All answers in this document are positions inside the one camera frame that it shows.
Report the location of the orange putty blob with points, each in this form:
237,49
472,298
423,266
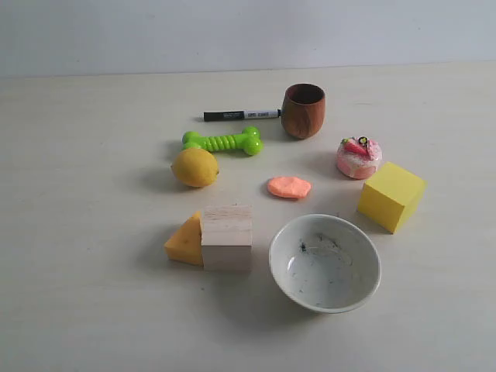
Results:
289,187

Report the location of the green bone chew toy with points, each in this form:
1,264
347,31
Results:
248,141

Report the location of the light wooden cube block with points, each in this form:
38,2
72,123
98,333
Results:
227,237

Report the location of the yellow lemon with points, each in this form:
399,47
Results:
195,167

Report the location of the black and white marker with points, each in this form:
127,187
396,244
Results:
241,115

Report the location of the yellow cheese wedge toy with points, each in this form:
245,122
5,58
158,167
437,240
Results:
185,245

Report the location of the brown wooden cup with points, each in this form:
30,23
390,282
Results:
303,110

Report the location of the white ceramic bowl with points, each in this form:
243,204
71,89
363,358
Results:
324,263

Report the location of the pink toy strawberry cake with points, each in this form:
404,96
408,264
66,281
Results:
358,157

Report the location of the yellow cube block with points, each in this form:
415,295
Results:
390,196

